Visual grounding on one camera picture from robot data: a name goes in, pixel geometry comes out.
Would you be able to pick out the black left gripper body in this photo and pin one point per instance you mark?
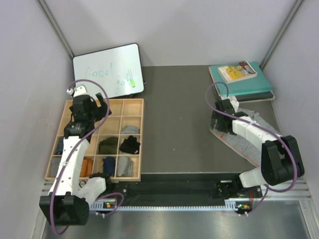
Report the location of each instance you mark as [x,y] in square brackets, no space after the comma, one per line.
[98,113]

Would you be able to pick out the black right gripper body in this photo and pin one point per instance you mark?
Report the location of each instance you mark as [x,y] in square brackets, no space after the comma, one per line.
[219,126]

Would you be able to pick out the grey striped boxer shorts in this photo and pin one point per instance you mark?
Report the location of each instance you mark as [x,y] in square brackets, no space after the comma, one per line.
[238,143]

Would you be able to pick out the green sports bra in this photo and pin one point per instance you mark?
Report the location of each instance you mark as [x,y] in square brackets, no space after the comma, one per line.
[108,146]

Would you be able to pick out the light grey underwear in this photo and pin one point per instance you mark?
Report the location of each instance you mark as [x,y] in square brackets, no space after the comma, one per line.
[130,129]

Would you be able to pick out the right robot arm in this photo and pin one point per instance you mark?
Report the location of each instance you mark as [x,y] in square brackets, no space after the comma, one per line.
[280,156]

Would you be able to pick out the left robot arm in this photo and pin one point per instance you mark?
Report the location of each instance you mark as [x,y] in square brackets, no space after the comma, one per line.
[66,204]

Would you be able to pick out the dark blue rolled socks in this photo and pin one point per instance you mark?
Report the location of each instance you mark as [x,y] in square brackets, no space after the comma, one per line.
[59,147]

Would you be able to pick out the wooden compartment tray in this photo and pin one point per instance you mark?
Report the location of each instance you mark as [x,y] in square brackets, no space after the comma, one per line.
[124,112]

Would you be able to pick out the white whiteboard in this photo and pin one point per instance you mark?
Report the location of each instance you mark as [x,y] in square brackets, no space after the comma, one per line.
[109,68]

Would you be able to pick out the green whiteboard marker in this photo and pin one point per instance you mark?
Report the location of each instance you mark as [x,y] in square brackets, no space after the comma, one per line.
[131,78]

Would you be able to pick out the yellow paperback book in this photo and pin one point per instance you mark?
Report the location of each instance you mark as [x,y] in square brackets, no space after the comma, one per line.
[236,72]

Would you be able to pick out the black rolled garment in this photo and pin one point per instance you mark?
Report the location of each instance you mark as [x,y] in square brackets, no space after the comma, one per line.
[130,145]

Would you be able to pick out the grey rolled socks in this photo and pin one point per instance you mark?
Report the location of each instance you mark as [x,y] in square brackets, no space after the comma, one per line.
[54,166]

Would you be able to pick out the orange rolled garment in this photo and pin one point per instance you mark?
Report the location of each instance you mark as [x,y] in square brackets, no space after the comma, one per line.
[87,166]

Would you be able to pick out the navy rolled garment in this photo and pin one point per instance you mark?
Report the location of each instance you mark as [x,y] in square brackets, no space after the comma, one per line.
[109,164]

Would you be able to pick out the grey rolled garment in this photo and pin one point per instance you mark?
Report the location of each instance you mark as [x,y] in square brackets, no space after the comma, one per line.
[125,167]

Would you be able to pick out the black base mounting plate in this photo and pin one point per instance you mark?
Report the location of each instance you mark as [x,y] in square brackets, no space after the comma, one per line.
[183,189]

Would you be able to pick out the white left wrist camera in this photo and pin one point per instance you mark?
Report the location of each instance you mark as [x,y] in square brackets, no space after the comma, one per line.
[77,91]

